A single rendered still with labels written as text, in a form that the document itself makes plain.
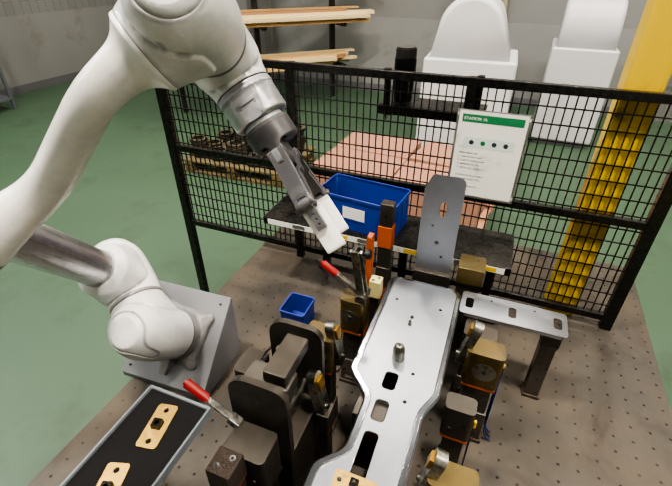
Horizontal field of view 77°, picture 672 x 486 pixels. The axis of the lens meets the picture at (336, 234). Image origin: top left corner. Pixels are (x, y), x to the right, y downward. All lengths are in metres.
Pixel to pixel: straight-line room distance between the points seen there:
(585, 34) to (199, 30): 5.18
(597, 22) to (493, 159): 4.10
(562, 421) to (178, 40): 1.40
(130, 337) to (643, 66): 1.56
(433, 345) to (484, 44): 3.26
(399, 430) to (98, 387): 1.90
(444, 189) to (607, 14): 4.43
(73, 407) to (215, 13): 2.30
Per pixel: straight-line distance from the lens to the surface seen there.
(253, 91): 0.65
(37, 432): 2.60
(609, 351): 1.82
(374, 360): 1.13
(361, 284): 1.17
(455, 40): 4.14
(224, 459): 0.89
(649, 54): 1.51
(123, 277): 1.32
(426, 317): 1.26
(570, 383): 1.65
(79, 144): 0.64
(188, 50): 0.52
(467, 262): 1.40
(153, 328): 1.26
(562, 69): 5.50
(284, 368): 0.88
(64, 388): 2.72
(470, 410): 1.10
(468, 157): 1.53
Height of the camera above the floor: 1.86
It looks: 33 degrees down
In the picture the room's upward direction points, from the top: straight up
